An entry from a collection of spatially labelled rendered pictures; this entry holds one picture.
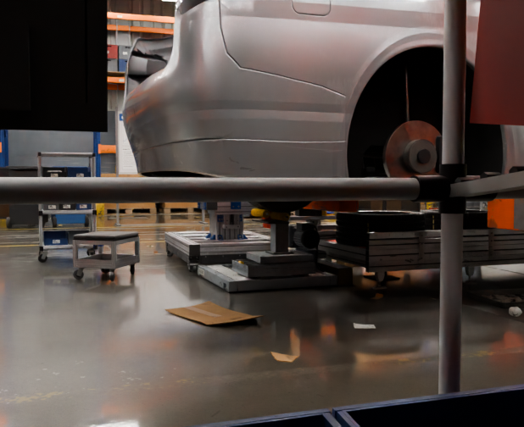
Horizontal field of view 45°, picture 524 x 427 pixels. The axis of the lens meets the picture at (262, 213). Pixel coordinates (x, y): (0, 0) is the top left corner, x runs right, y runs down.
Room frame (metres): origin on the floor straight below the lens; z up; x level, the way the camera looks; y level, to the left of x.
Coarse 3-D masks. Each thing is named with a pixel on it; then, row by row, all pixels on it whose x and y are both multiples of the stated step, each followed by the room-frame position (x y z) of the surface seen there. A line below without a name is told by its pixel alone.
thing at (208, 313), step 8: (200, 304) 3.65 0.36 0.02; (208, 304) 3.65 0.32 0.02; (176, 312) 3.48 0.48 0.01; (184, 312) 3.48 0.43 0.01; (192, 312) 3.48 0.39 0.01; (200, 312) 3.47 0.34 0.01; (208, 312) 3.47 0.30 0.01; (216, 312) 3.47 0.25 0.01; (224, 312) 3.47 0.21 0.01; (232, 312) 3.47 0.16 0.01; (200, 320) 3.25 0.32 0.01; (208, 320) 3.25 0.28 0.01; (216, 320) 3.26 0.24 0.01; (224, 320) 3.26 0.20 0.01; (232, 320) 3.21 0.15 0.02; (240, 320) 3.17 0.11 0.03
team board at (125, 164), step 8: (120, 112) 10.38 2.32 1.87; (120, 120) 10.38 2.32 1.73; (120, 128) 10.38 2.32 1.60; (120, 136) 10.37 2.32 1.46; (120, 144) 10.37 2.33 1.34; (128, 144) 10.41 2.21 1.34; (120, 152) 10.37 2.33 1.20; (128, 152) 10.41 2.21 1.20; (120, 160) 10.37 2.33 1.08; (128, 160) 10.41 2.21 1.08; (120, 168) 10.37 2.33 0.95; (128, 168) 10.41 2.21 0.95; (136, 168) 10.45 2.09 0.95
